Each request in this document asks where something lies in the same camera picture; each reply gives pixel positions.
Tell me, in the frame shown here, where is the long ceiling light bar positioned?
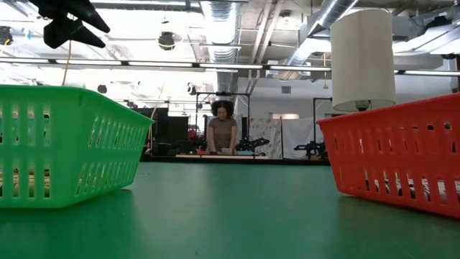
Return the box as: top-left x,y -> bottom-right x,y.
0,56 -> 460,76

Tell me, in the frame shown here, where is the red plastic basket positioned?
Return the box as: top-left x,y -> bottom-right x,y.
316,92 -> 460,219

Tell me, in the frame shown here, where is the green plastic basket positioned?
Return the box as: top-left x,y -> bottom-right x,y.
0,84 -> 155,209

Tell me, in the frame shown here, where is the silver ceiling air duct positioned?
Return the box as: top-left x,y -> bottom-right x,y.
287,0 -> 360,68
199,0 -> 240,112

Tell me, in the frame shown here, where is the wooden background table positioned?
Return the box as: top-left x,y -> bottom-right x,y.
175,153 -> 270,160

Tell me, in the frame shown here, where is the black cabinet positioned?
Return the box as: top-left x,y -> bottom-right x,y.
132,106 -> 190,156

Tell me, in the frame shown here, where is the tan leaning pole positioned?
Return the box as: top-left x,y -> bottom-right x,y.
149,81 -> 166,152

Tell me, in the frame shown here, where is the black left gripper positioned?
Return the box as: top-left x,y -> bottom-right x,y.
28,0 -> 111,50

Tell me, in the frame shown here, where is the green table mat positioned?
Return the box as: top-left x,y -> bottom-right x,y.
0,161 -> 460,259

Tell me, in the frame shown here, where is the white hanging sheet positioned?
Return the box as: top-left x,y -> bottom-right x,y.
249,114 -> 324,160

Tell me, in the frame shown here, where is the black metal frame stand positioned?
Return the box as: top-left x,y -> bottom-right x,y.
311,96 -> 334,159
195,91 -> 252,156

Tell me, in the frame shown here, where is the black dome ceiling camera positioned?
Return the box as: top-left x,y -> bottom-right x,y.
157,31 -> 176,51

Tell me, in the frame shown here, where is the yellow hanging cord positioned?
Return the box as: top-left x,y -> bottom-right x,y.
61,39 -> 73,86

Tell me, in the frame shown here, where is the person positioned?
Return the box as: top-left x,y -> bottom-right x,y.
205,99 -> 239,156

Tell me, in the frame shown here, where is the white cylindrical lamp shade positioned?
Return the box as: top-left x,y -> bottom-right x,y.
330,9 -> 397,113

